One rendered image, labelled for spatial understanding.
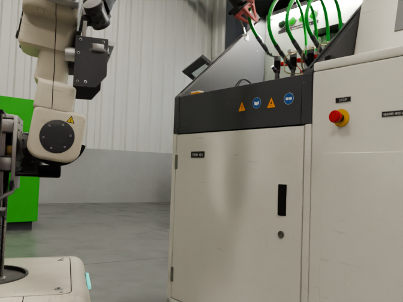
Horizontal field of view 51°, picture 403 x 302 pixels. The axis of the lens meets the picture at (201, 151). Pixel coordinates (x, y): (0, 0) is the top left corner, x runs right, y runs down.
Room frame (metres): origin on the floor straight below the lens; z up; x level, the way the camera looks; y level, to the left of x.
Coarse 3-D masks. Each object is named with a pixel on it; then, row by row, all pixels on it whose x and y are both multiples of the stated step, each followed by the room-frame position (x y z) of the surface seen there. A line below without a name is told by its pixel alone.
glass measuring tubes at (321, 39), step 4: (336, 24) 1.78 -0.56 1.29; (320, 28) 1.84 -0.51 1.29; (324, 28) 1.83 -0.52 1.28; (332, 28) 1.80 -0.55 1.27; (336, 28) 1.78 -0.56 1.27; (320, 32) 1.84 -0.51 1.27; (324, 32) 1.83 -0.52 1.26; (332, 32) 1.81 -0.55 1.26; (336, 32) 1.81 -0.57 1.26; (320, 36) 1.86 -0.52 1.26; (324, 36) 1.83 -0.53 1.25; (332, 36) 1.80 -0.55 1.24; (320, 40) 1.86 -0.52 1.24; (324, 40) 1.83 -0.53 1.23
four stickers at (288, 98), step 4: (288, 92) 1.35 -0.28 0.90; (292, 92) 1.34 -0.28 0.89; (260, 96) 1.44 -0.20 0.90; (272, 96) 1.40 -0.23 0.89; (284, 96) 1.36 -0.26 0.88; (288, 96) 1.35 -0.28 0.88; (292, 96) 1.34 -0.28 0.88; (244, 100) 1.50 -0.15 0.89; (252, 100) 1.47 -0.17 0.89; (256, 100) 1.45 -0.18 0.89; (260, 100) 1.44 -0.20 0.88; (268, 100) 1.41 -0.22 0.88; (272, 100) 1.40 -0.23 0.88; (284, 100) 1.36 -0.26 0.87; (288, 100) 1.35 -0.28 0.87; (292, 100) 1.34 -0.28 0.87; (240, 104) 1.51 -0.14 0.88; (244, 104) 1.50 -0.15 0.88; (252, 104) 1.47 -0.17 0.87; (256, 104) 1.45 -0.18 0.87; (260, 104) 1.44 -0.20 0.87; (268, 104) 1.41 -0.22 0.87; (272, 104) 1.40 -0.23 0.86; (284, 104) 1.36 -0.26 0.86; (288, 104) 1.35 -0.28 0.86; (240, 108) 1.51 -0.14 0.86; (244, 108) 1.50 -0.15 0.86; (252, 108) 1.46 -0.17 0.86
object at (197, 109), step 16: (272, 80) 1.40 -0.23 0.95; (288, 80) 1.35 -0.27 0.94; (192, 96) 1.72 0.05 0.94; (208, 96) 1.64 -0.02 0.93; (224, 96) 1.57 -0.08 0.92; (240, 96) 1.51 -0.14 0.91; (256, 96) 1.45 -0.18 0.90; (192, 112) 1.72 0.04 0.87; (208, 112) 1.64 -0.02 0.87; (224, 112) 1.57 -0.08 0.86; (240, 112) 1.51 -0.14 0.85; (256, 112) 1.45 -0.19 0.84; (272, 112) 1.40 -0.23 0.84; (288, 112) 1.35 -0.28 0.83; (192, 128) 1.71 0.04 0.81; (208, 128) 1.64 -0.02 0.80; (224, 128) 1.57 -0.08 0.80; (240, 128) 1.51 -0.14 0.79; (256, 128) 1.47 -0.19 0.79
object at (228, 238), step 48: (192, 144) 1.71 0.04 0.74; (240, 144) 1.51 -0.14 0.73; (288, 144) 1.35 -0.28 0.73; (192, 192) 1.70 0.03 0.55; (240, 192) 1.50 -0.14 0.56; (288, 192) 1.34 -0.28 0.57; (192, 240) 1.69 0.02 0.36; (240, 240) 1.49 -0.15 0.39; (288, 240) 1.34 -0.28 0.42; (192, 288) 1.69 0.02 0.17; (240, 288) 1.49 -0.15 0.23; (288, 288) 1.34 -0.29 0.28
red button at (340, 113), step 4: (332, 112) 1.18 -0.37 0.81; (336, 112) 1.18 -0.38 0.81; (340, 112) 1.18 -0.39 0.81; (344, 112) 1.20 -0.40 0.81; (332, 116) 1.18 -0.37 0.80; (336, 116) 1.17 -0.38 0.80; (340, 116) 1.17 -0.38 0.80; (344, 116) 1.20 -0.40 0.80; (348, 116) 1.19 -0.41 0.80; (332, 120) 1.18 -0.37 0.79; (336, 120) 1.18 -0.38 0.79; (340, 120) 1.18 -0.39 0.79; (344, 120) 1.20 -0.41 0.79; (336, 124) 1.21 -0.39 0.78; (340, 124) 1.21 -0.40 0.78; (344, 124) 1.20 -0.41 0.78
